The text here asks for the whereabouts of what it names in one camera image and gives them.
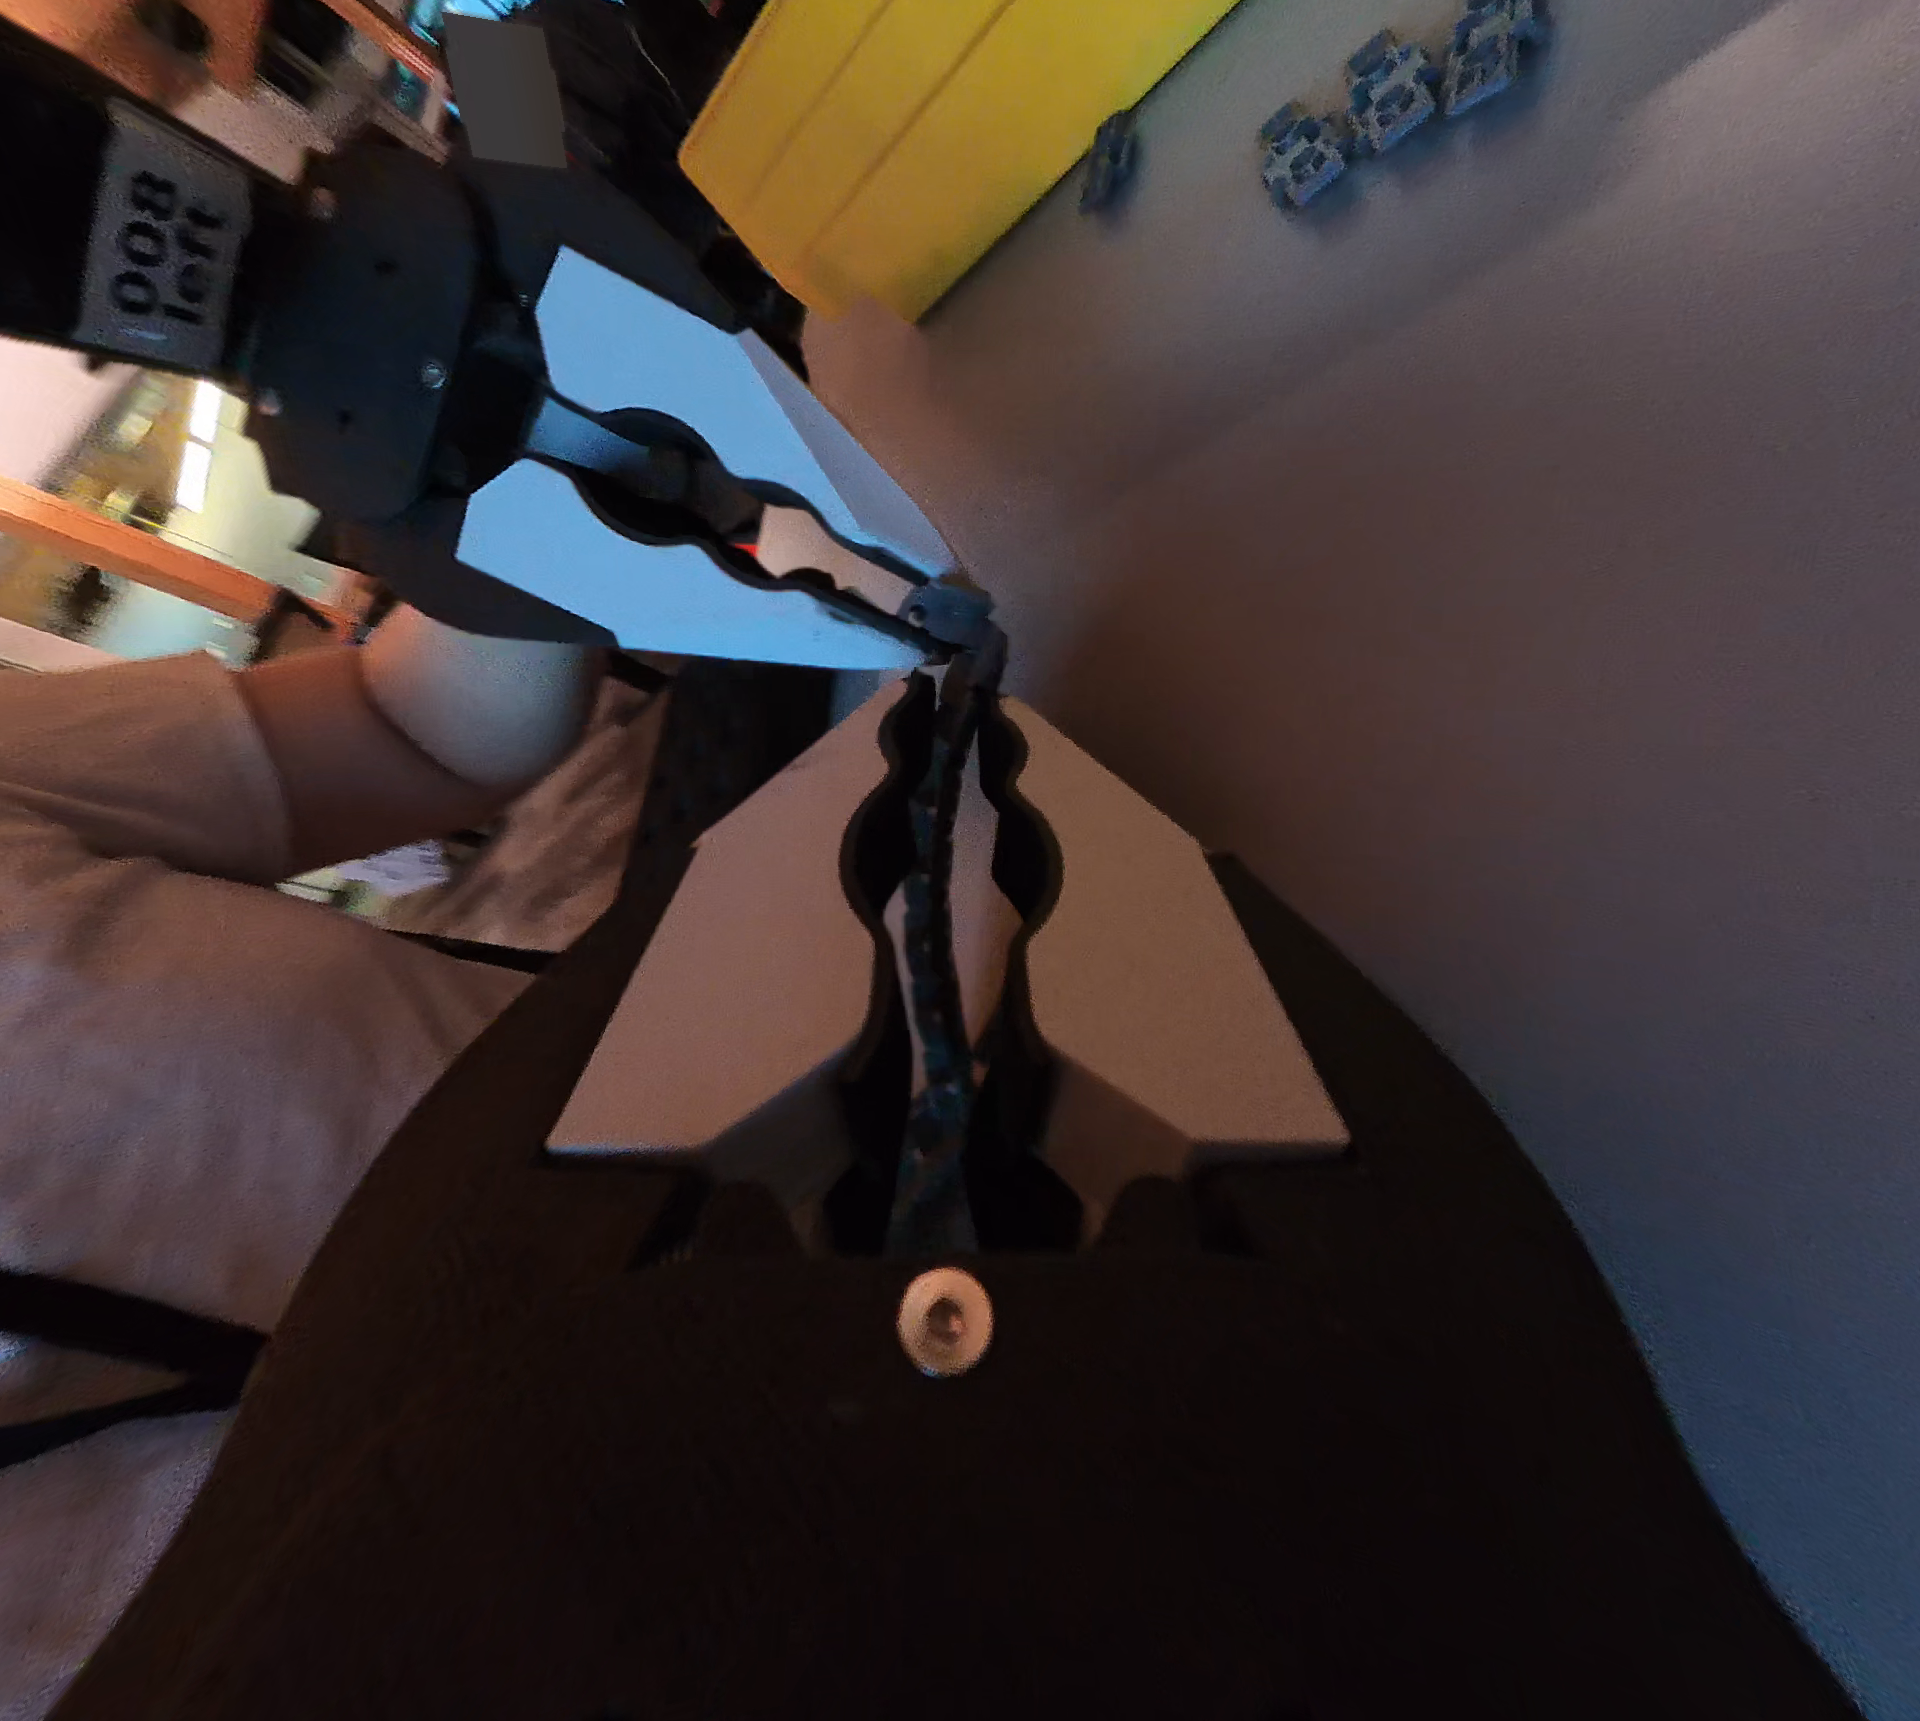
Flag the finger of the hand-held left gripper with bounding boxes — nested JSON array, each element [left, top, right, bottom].
[[528, 245, 966, 594], [450, 452, 943, 676]]

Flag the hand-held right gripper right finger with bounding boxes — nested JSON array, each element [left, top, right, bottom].
[[974, 686, 1352, 1256]]

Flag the scattered loose track links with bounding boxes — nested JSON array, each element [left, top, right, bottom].
[[1076, 0, 1558, 218]]

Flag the black perforated chair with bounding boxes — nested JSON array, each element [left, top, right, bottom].
[[641, 659, 845, 861]]

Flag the black harness strap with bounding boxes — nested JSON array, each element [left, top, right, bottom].
[[0, 1373, 241, 1471], [0, 1270, 276, 1381]]

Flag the grey toy track chain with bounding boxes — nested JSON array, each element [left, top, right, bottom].
[[882, 659, 1010, 1262]]

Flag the person's left forearm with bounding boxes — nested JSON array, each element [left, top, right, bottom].
[[235, 603, 606, 886]]

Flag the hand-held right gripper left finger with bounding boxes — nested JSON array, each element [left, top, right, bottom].
[[544, 678, 920, 1256]]

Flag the grey desk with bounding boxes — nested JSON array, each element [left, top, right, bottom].
[[801, 0, 1920, 1693]]

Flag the yellow plastic bin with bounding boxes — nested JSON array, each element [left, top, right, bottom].
[[677, 0, 1446, 322]]

